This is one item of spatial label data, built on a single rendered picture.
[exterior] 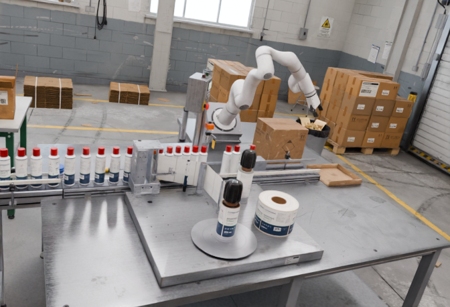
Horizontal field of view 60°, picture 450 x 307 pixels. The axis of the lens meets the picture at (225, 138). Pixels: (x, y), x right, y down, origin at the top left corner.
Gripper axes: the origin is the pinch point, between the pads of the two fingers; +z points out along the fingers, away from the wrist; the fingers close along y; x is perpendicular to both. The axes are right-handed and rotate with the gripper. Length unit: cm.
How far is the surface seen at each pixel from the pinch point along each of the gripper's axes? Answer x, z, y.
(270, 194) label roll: 30, -14, 110
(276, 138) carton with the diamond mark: -12.6, -5.3, 40.3
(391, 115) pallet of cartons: -83, 170, -289
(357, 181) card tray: 23, 47, 23
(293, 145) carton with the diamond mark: -9.8, 8.4, 30.0
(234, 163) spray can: -10, -18, 87
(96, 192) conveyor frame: -38, -52, 156
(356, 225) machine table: 47, 35, 77
